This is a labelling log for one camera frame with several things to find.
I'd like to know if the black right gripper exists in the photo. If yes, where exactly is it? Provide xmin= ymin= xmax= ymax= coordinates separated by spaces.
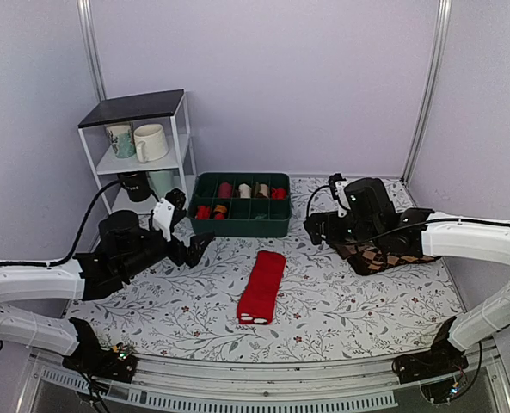
xmin=305 ymin=210 xmax=383 ymax=249

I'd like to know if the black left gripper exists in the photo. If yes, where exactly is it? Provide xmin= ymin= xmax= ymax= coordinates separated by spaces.
xmin=120 ymin=229 xmax=215 ymax=280

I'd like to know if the red sock pair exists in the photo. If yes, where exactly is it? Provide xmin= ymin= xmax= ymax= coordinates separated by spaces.
xmin=237 ymin=250 xmax=286 ymax=324

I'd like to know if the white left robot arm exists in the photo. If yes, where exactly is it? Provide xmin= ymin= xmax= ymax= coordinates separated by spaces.
xmin=0 ymin=189 xmax=215 ymax=373

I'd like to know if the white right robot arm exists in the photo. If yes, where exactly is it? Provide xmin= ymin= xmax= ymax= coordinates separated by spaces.
xmin=304 ymin=174 xmax=510 ymax=375

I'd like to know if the red rolled sock front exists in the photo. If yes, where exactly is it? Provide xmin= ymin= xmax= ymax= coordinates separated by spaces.
xmin=195 ymin=205 xmax=211 ymax=219

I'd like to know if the orange red rolled sock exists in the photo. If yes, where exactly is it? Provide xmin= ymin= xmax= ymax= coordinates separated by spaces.
xmin=211 ymin=204 xmax=228 ymax=219

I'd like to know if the mint green mug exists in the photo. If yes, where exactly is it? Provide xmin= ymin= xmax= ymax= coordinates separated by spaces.
xmin=148 ymin=170 xmax=174 ymax=198

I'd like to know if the green divided storage box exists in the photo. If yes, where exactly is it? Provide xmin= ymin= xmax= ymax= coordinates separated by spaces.
xmin=187 ymin=172 xmax=292 ymax=238

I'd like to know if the dark red rolled sock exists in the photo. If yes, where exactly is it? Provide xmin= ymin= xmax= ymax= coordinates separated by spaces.
xmin=217 ymin=182 xmax=234 ymax=199

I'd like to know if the bright red rolled sock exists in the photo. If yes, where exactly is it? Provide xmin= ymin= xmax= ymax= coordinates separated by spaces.
xmin=271 ymin=187 xmax=288 ymax=200

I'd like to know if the brown argyle sock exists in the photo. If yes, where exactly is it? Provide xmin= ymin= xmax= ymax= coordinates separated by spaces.
xmin=329 ymin=243 xmax=438 ymax=276

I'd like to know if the black mug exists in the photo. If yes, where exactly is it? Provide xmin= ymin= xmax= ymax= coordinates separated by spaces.
xmin=117 ymin=171 xmax=151 ymax=203

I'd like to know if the white rolled sock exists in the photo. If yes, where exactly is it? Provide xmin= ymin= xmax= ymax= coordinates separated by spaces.
xmin=237 ymin=183 xmax=252 ymax=199

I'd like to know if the brown beige rolled sock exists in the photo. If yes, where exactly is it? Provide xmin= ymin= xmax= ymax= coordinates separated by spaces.
xmin=253 ymin=182 xmax=270 ymax=199

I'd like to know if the floral patterned table mat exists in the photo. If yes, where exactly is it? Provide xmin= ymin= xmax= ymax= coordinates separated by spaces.
xmin=67 ymin=177 xmax=463 ymax=363

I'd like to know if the cream white mug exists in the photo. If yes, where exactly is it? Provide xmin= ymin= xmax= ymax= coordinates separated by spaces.
xmin=133 ymin=124 xmax=169 ymax=163

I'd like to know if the floral teal mug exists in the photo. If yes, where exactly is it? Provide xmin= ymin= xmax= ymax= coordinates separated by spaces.
xmin=105 ymin=123 xmax=136 ymax=159

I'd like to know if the white shelf with black top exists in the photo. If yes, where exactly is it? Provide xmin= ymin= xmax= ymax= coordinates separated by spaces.
xmin=77 ymin=89 xmax=197 ymax=199

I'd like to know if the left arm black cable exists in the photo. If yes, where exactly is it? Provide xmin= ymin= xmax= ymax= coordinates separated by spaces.
xmin=0 ymin=179 xmax=161 ymax=270

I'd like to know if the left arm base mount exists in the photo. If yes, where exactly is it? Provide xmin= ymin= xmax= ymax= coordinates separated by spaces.
xmin=62 ymin=317 xmax=138 ymax=384

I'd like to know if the aluminium front rail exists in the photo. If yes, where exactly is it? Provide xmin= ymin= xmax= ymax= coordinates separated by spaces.
xmin=16 ymin=340 xmax=510 ymax=412

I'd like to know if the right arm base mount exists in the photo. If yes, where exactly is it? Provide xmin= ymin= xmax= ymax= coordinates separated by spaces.
xmin=391 ymin=317 xmax=483 ymax=405

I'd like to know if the left aluminium corner post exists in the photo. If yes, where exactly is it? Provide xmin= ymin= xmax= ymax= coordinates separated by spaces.
xmin=77 ymin=0 xmax=107 ymax=102

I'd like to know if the aluminium corner post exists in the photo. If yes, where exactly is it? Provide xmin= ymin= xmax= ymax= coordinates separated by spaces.
xmin=77 ymin=0 xmax=107 ymax=102
xmin=402 ymin=0 xmax=452 ymax=186

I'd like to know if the right aluminium corner post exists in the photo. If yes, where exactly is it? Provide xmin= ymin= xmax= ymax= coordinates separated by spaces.
xmin=402 ymin=0 xmax=452 ymax=186

